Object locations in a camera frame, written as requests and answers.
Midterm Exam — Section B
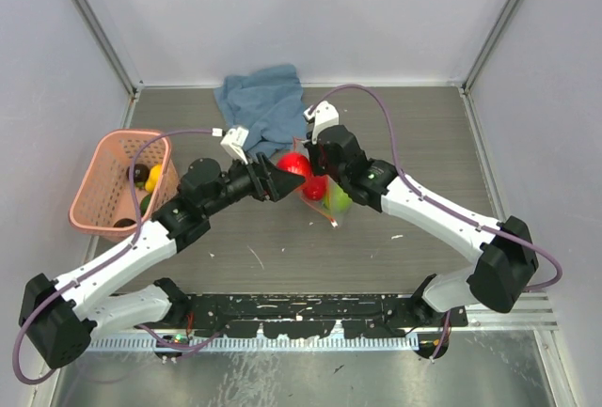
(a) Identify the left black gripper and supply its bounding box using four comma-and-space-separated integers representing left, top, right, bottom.
203, 149, 303, 217

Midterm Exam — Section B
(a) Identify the red apple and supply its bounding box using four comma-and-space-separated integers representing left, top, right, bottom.
277, 151, 312, 179

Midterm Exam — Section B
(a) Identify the red yellow mango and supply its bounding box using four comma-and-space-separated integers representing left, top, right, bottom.
302, 176, 328, 201

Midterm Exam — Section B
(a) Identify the clear orange zip bag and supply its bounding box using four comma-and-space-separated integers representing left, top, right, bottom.
287, 137, 351, 228

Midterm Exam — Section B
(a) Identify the green apple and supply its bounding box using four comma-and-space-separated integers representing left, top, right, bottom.
328, 184, 353, 212

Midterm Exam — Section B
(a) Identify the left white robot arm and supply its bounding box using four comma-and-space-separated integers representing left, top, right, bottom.
19, 154, 306, 369

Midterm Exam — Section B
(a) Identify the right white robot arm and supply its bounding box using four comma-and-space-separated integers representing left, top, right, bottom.
305, 125, 539, 326

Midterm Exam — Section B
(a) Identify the blue cloth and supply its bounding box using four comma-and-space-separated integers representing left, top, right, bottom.
214, 64, 307, 157

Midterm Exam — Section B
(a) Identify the yellow pear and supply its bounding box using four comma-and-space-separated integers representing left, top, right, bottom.
144, 164, 162, 194

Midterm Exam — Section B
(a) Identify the green fruit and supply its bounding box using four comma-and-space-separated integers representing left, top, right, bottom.
139, 194, 152, 216

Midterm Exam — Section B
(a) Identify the dark brown fruit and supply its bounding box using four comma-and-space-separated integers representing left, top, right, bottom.
113, 218, 136, 228
126, 164, 150, 189

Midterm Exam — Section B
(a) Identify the pink plastic basket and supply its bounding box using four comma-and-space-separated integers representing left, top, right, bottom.
69, 129, 179, 243

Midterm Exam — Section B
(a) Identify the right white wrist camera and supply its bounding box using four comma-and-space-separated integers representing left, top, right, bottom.
303, 101, 340, 144

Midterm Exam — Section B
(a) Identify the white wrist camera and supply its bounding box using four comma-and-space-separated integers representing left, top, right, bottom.
211, 125, 249, 164
303, 101, 340, 144

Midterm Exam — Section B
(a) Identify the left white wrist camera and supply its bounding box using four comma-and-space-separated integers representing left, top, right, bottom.
211, 125, 249, 164

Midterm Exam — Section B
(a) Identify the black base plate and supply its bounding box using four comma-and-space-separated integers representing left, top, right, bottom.
146, 294, 444, 339

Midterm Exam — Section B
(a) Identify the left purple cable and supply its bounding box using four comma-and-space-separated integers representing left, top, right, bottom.
11, 128, 225, 384

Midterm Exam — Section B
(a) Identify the grey slotted cable duct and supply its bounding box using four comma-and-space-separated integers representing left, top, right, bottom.
87, 330, 419, 352

